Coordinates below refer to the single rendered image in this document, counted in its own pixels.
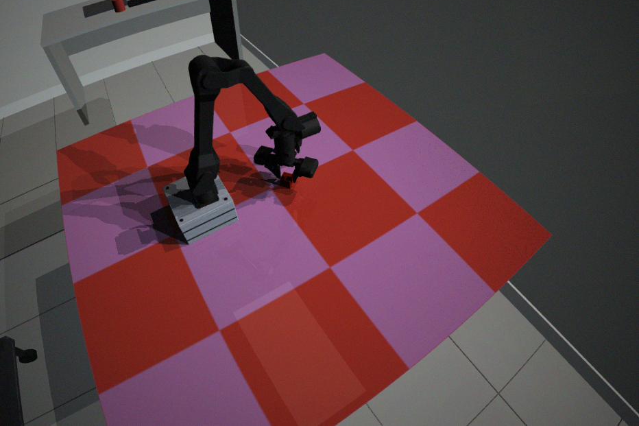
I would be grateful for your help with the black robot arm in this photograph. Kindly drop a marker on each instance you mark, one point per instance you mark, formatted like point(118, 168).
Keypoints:
point(208, 76)

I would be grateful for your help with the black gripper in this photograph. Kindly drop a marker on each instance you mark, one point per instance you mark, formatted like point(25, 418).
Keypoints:
point(303, 166)

